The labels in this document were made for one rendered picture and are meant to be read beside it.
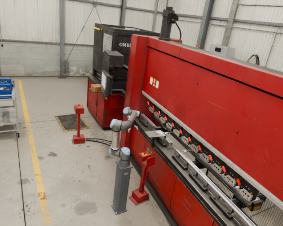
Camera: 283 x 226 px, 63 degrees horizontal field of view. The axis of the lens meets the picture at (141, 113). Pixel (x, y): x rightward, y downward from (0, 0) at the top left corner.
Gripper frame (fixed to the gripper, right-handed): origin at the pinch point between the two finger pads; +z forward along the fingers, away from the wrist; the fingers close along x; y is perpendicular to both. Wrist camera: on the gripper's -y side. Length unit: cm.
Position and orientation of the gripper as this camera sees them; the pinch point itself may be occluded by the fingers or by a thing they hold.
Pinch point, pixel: (133, 131)
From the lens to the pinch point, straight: 324.4
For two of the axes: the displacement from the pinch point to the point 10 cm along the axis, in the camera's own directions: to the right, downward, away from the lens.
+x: 8.2, -2.3, 5.2
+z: 2.9, 9.6, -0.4
